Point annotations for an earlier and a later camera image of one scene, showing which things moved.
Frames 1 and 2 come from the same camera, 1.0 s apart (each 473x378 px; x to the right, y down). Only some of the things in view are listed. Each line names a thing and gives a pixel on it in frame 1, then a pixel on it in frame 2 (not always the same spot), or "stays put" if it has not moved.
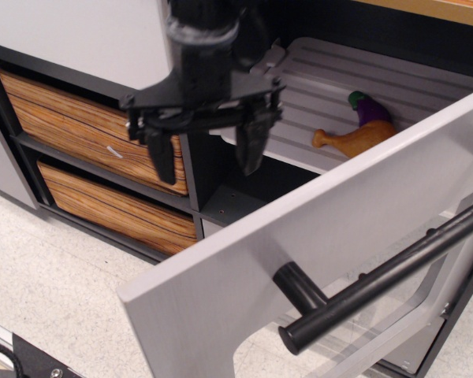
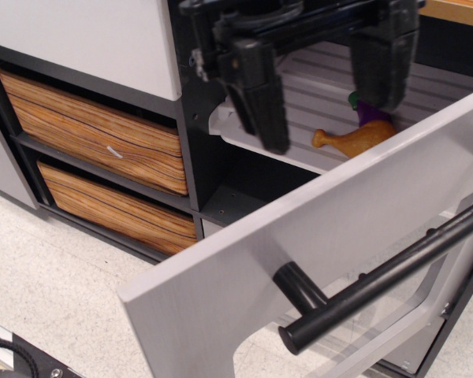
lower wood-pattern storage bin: [118, 209] stays put
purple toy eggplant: [367, 109] stays put
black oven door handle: [326, 314] stays put
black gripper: [202, 87] -> [217, 24]
